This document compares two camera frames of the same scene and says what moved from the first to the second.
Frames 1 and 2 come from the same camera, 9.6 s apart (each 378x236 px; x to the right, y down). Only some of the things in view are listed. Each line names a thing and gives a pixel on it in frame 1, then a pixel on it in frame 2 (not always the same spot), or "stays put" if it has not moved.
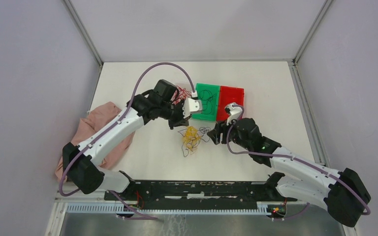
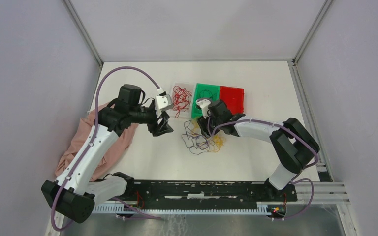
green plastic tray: [208, 94] stays put
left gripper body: [177, 116] -> [152, 121]
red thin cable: [182, 95] stays put
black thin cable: [205, 97] stays put
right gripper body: [223, 127] -> [210, 122]
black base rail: [202, 194] stays put
